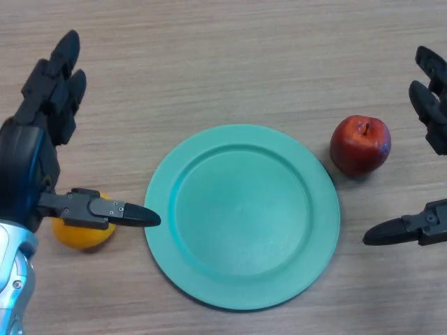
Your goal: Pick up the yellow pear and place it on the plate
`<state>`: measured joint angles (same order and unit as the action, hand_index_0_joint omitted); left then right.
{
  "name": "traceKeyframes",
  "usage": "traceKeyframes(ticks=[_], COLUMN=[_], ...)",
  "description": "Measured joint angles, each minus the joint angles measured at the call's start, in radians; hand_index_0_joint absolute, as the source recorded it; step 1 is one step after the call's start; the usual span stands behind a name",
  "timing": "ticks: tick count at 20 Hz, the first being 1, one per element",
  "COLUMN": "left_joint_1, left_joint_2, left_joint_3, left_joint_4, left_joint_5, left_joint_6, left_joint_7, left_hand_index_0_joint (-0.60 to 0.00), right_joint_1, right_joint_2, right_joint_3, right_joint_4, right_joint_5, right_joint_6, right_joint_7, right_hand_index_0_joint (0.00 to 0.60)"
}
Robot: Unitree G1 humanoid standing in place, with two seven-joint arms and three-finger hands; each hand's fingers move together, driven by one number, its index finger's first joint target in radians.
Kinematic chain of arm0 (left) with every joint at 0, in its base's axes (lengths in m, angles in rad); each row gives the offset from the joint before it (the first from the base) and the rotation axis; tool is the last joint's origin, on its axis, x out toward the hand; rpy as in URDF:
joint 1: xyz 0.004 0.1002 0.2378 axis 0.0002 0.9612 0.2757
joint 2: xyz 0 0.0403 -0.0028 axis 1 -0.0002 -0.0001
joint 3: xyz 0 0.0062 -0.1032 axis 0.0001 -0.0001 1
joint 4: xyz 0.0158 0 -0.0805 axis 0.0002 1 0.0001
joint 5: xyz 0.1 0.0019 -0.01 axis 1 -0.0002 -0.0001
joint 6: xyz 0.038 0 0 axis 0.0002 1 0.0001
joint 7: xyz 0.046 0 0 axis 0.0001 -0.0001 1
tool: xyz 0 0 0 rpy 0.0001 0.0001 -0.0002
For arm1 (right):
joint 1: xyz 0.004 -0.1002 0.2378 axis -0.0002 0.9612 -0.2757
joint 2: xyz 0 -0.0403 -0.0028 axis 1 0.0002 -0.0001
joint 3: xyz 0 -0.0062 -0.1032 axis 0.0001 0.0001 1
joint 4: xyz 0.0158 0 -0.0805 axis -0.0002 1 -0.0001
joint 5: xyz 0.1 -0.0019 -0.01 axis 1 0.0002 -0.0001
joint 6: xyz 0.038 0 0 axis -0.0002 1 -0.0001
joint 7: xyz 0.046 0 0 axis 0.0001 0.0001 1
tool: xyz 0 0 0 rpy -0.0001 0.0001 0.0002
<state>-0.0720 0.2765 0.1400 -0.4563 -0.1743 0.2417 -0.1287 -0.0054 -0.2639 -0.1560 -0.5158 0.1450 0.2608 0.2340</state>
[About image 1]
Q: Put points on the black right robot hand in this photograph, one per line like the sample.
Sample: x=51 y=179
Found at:
x=431 y=108

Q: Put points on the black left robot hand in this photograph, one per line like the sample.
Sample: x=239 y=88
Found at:
x=28 y=150

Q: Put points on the yellow pear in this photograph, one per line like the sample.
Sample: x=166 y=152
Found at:
x=84 y=235

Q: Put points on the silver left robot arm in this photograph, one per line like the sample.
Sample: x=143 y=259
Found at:
x=14 y=279

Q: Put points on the green round plate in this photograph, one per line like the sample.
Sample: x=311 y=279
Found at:
x=242 y=217

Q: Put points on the red apple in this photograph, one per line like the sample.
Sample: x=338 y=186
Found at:
x=359 y=144

